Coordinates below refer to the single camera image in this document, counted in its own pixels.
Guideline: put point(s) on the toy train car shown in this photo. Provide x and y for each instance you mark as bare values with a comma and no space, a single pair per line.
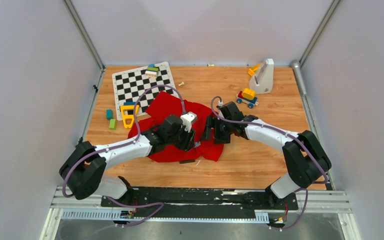
247,96

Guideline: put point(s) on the red garment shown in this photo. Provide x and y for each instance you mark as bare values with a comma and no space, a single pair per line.
164,127

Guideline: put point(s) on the black white chessboard mat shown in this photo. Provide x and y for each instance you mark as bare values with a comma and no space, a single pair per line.
129,85

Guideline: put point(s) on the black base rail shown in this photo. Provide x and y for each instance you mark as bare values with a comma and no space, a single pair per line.
208,203

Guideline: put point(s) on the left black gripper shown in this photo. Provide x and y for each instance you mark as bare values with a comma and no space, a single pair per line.
189,142

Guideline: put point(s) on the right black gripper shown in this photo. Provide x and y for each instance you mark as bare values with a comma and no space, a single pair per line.
212,122

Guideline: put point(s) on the white wedge stand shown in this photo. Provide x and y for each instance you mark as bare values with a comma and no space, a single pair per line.
262,81

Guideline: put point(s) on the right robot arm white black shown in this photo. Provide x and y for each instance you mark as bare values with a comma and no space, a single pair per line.
305,159

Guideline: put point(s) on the yellow triangular toy frame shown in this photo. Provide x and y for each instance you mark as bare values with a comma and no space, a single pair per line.
128,114

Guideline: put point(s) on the yellow toy piece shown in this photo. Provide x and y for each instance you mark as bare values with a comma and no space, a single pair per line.
252,70

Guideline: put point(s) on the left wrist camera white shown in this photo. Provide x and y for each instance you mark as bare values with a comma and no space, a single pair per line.
188,119

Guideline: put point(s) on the black square frame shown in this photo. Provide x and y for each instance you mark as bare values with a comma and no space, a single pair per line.
187,161

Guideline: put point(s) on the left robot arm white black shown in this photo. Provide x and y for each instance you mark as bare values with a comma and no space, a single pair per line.
83,172

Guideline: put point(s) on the teal block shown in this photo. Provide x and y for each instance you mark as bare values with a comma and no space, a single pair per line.
109,114

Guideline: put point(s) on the stacked toy blocks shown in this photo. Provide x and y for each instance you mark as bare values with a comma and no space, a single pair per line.
152,71

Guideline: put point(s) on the green block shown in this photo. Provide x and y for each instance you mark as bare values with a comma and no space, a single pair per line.
113,124

